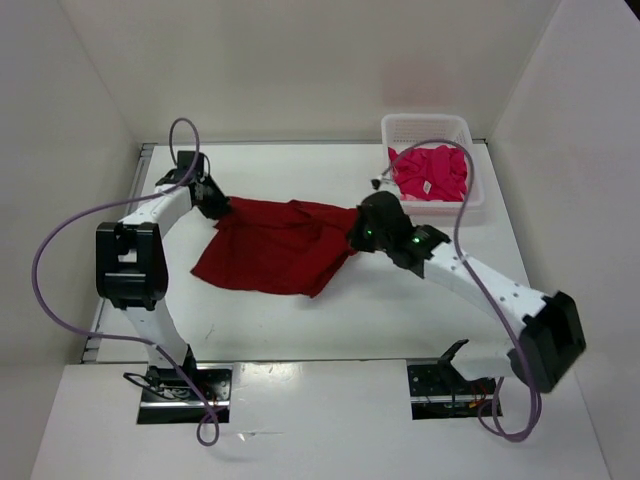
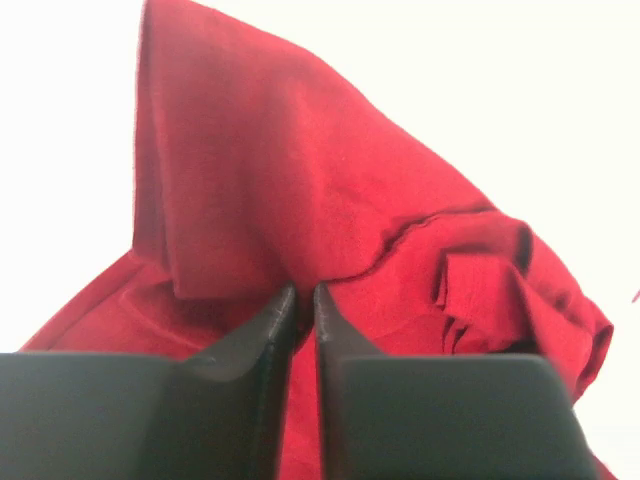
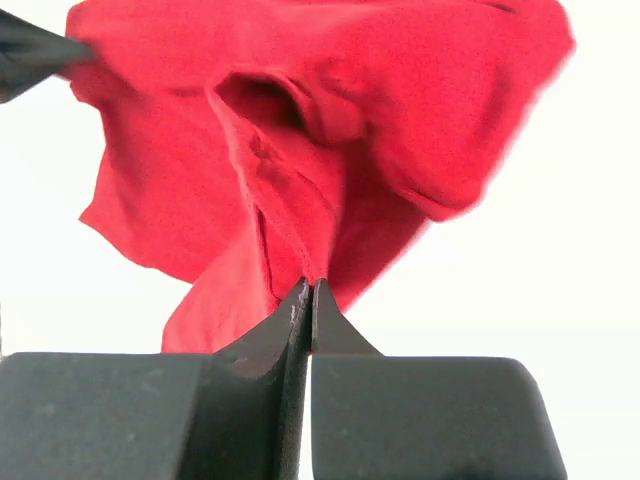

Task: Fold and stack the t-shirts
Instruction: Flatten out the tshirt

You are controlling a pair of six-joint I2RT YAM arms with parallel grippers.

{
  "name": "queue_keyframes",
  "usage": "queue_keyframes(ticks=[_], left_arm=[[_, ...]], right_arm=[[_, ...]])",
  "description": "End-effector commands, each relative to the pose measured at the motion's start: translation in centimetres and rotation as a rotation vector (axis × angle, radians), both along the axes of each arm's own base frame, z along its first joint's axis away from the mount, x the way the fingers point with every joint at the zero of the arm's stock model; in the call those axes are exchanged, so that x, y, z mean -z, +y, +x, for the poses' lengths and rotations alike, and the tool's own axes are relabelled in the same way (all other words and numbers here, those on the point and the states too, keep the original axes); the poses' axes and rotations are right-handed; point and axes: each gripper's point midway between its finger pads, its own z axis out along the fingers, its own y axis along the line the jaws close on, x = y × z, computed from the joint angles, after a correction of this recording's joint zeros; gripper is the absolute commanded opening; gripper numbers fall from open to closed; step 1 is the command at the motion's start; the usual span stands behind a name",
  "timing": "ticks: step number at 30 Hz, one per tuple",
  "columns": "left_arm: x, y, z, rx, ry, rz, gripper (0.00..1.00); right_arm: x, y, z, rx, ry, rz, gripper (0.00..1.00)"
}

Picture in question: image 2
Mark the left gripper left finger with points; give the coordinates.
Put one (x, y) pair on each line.
(216, 415)

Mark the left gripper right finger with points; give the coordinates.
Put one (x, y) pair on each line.
(499, 416)

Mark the red t-shirt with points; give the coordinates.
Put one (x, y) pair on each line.
(257, 165)

